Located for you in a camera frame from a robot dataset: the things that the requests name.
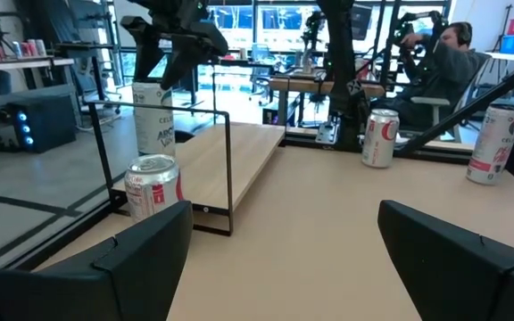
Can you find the black monitor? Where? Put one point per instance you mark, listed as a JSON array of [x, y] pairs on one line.
[[360, 22]]

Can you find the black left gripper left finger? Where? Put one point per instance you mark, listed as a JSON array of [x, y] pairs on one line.
[[105, 285]]

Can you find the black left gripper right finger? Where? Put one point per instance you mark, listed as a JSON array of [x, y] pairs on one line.
[[462, 281]]

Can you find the white office chair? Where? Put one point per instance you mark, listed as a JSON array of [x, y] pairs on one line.
[[431, 101]]

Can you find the white pink Celsius can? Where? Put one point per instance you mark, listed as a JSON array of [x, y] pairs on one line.
[[491, 147]]

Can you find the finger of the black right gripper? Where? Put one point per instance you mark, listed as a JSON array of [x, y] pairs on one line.
[[194, 46], [147, 53]]

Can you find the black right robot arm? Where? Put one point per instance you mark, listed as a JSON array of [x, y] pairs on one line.
[[342, 53]]

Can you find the wooden background table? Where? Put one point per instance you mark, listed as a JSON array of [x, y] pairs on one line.
[[301, 85]]

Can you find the black aluminium table frame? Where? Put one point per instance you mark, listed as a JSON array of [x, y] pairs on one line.
[[462, 109]]

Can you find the grey mesh office chair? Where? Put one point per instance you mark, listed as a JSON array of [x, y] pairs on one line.
[[261, 55]]

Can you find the silver Diet Coke can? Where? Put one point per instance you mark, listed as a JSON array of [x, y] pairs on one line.
[[150, 191], [378, 142]]

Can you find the person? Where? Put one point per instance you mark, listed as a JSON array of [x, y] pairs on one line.
[[444, 71]]

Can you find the white background desk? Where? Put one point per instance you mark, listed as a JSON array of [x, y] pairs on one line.
[[16, 64]]

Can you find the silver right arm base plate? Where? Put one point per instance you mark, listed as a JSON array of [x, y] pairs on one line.
[[327, 131]]

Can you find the black headphones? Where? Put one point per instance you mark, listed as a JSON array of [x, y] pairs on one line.
[[463, 33]]

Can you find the white blue Celsius can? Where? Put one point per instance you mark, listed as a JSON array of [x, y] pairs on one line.
[[152, 125]]

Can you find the black computer with blue lights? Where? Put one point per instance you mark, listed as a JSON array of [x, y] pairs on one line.
[[43, 122]]

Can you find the wooden shelf with black frame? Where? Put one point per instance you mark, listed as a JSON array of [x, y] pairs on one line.
[[221, 160]]

